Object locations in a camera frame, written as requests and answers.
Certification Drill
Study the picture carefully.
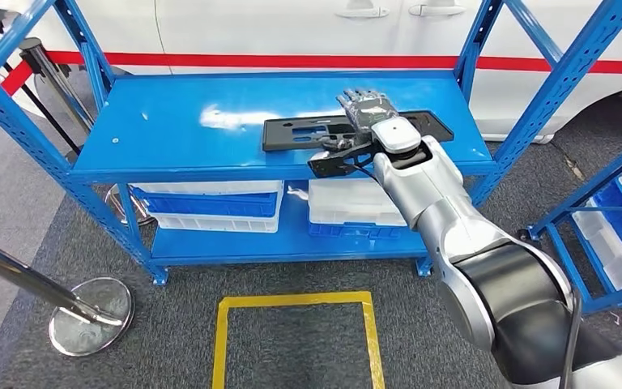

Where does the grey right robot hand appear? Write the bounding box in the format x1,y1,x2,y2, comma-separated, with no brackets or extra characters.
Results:
335,88,399,135

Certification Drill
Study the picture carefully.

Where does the long black plastic part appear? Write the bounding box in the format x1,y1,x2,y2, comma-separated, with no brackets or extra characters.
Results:
262,109,455,153

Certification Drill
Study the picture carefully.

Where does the blue metal shelf rack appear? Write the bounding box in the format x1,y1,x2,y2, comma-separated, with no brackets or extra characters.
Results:
525,128,622,315
0,0,622,287

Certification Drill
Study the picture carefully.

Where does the white car with red stripe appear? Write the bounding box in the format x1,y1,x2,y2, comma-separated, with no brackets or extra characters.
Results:
0,0,622,145

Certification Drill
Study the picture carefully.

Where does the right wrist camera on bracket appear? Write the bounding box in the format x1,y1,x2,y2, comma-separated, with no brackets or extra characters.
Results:
307,140,379,179

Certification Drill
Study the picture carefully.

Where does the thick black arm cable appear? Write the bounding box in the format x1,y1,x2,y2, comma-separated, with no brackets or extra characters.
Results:
557,289,583,389

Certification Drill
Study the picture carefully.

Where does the chrome stanchion post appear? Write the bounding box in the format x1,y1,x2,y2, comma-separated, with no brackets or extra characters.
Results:
19,37,156,228
0,229,135,357

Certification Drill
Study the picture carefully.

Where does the black stanchion post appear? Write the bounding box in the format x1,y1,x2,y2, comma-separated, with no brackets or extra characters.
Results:
0,15,83,158

